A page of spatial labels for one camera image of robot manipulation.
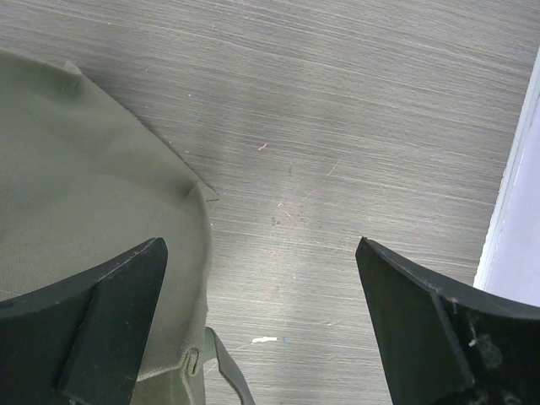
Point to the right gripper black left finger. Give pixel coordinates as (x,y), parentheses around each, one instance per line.
(81,340)

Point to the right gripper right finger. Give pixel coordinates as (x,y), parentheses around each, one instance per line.
(444,342)

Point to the olive green canvas bag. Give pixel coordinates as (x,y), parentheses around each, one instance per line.
(83,181)

